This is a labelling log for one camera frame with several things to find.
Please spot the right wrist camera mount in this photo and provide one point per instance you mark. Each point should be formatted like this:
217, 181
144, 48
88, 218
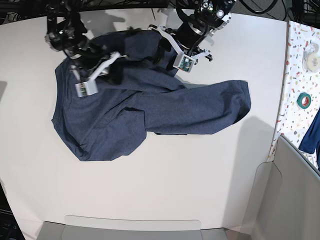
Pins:
95, 77

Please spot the grey front divider panel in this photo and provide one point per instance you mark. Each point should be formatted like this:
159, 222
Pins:
92, 228

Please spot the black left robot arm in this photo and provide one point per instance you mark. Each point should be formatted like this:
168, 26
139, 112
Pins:
208, 17

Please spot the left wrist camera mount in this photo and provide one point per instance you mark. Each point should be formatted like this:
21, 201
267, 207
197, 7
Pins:
182, 55

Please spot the blue cloth at right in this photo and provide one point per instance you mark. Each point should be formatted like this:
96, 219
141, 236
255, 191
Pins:
311, 140

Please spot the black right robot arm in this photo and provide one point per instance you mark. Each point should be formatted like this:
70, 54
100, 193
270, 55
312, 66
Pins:
67, 33

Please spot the green tape roll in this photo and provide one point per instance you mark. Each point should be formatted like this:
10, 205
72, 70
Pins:
304, 100

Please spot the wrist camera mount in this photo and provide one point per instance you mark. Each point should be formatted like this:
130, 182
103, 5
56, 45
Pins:
95, 77
182, 55

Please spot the clear tape dispenser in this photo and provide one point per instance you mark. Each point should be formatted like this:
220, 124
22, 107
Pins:
311, 58

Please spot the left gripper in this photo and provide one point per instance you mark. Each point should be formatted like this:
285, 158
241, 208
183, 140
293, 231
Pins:
187, 37

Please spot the terrazzo patterned side surface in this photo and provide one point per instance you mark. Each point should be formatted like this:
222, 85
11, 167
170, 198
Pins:
293, 122

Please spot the dark blue printed t-shirt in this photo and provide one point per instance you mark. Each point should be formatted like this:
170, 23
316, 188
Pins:
139, 96

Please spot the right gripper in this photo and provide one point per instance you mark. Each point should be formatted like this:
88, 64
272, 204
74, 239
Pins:
85, 55

